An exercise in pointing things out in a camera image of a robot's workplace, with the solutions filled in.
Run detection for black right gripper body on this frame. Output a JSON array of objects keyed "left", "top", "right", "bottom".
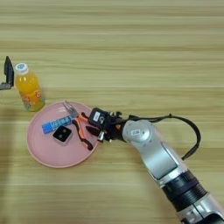
[{"left": 97, "top": 110, "right": 130, "bottom": 144}]

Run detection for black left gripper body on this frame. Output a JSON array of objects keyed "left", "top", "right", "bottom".
[{"left": 0, "top": 82, "right": 12, "bottom": 91}]

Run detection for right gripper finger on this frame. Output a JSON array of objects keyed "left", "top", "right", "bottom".
[{"left": 85, "top": 125, "right": 102, "bottom": 138}]

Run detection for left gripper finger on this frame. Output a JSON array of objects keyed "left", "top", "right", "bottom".
[{"left": 3, "top": 55, "right": 15, "bottom": 88}]

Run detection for orange black handled pliers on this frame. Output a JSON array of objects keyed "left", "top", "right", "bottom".
[{"left": 62, "top": 100, "right": 102, "bottom": 151}]

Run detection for orange juice bottle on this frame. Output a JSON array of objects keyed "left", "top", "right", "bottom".
[{"left": 14, "top": 62, "right": 46, "bottom": 112}]

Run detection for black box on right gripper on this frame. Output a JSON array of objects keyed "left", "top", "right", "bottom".
[{"left": 87, "top": 107, "right": 112, "bottom": 130}]

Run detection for black square block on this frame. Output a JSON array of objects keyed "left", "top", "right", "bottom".
[{"left": 52, "top": 125, "right": 73, "bottom": 147}]

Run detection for blue glue stick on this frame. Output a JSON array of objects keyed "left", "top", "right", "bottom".
[{"left": 41, "top": 114, "right": 74, "bottom": 135}]

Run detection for pink round plate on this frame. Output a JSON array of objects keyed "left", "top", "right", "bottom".
[{"left": 26, "top": 101, "right": 100, "bottom": 169}]

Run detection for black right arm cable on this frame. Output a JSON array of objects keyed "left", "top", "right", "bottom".
[{"left": 128, "top": 114, "right": 202, "bottom": 161}]

